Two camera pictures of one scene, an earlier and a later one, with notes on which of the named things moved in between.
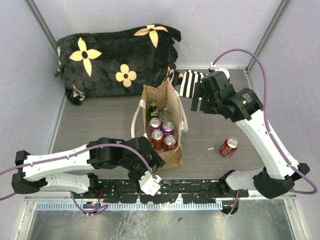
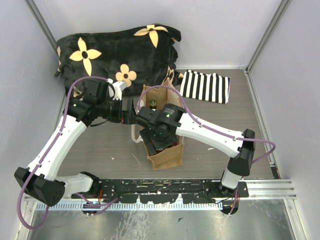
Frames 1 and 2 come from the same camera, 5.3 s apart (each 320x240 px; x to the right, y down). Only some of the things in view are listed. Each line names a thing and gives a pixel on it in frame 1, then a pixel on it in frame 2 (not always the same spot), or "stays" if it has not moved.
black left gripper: x=157 y=160 → x=126 y=116
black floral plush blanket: x=117 y=62 stays
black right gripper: x=198 y=93 → x=146 y=136
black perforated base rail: x=170 y=192 stays
